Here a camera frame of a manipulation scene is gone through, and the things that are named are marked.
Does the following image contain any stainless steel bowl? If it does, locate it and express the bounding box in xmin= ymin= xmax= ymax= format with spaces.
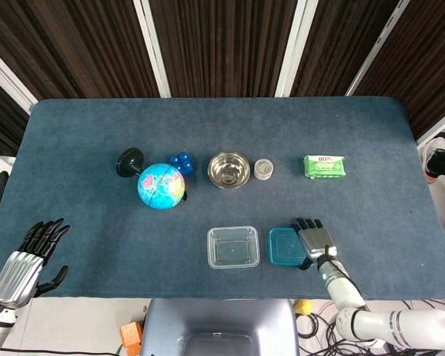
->
xmin=207 ymin=151 xmax=251 ymax=190

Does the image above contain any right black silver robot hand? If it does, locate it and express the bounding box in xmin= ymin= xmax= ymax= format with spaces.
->
xmin=289 ymin=217 xmax=337 ymax=271

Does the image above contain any small clear round jar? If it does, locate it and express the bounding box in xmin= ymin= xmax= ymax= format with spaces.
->
xmin=253 ymin=158 xmax=274 ymax=182

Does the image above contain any orange wooden block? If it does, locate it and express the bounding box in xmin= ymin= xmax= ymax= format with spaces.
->
xmin=119 ymin=321 xmax=144 ymax=356

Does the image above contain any blue translucent plastic lid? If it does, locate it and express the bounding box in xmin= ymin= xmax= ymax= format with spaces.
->
xmin=268 ymin=227 xmax=318 ymax=266

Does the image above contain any green wet wipes pack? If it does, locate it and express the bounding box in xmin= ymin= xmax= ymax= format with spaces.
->
xmin=302 ymin=154 xmax=346 ymax=180

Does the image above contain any blue toy building block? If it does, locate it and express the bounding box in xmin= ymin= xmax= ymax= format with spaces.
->
xmin=169 ymin=151 xmax=194 ymax=177

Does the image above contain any white sneaker with black trouser leg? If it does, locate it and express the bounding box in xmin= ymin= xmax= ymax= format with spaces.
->
xmin=418 ymin=136 xmax=445 ymax=185

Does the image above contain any globe with black stand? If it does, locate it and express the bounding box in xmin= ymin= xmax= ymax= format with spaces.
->
xmin=115 ymin=147 xmax=189 ymax=211

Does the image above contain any yellow round object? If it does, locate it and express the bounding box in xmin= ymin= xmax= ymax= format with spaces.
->
xmin=292 ymin=298 xmax=313 ymax=316

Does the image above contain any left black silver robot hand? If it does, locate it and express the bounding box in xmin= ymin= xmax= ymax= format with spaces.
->
xmin=0 ymin=217 xmax=70 ymax=309

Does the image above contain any white partition frame post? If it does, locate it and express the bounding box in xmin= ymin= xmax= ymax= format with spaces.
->
xmin=132 ymin=0 xmax=171 ymax=99
xmin=416 ymin=117 xmax=445 ymax=150
xmin=0 ymin=40 xmax=38 ymax=114
xmin=274 ymin=0 xmax=319 ymax=98
xmin=346 ymin=0 xmax=412 ymax=97

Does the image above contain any clear plastic food container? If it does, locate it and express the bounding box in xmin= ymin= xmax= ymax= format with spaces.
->
xmin=206 ymin=224 xmax=261 ymax=270

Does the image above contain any grey robot torso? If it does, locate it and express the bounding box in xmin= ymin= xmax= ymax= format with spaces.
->
xmin=139 ymin=298 xmax=301 ymax=356

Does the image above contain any blue fabric tablecloth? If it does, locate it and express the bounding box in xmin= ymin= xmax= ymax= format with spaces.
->
xmin=0 ymin=96 xmax=445 ymax=300

